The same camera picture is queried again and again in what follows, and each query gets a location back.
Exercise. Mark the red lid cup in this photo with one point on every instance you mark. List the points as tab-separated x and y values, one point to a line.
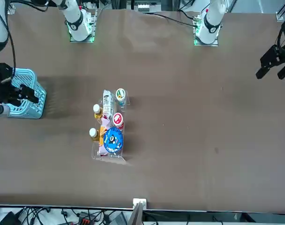
117	119

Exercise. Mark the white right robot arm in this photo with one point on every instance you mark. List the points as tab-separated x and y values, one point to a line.
76	23

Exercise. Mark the aluminium frame post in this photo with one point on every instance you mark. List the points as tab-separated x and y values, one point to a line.
138	211

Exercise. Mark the pink orange snack packet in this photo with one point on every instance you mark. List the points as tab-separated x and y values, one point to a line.
102	145

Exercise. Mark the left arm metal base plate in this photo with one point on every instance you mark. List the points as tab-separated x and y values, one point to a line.
197	43

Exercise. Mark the clear acrylic tiered shelf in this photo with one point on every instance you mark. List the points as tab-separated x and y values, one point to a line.
109	158

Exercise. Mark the light blue plastic basket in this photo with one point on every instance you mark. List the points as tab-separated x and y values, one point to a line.
37	110

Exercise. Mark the juice bottle white cap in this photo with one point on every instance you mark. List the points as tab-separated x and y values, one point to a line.
93	133
97	109

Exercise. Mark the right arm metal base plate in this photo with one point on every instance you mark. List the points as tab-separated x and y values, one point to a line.
91	39

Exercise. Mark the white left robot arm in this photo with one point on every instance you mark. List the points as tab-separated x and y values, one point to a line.
211	21

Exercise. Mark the white snack packet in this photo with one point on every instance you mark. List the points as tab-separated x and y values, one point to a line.
108	103

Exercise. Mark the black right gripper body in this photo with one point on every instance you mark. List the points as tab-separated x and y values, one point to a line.
1	93

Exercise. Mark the blue printed snack tub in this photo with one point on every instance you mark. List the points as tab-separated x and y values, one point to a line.
113	139

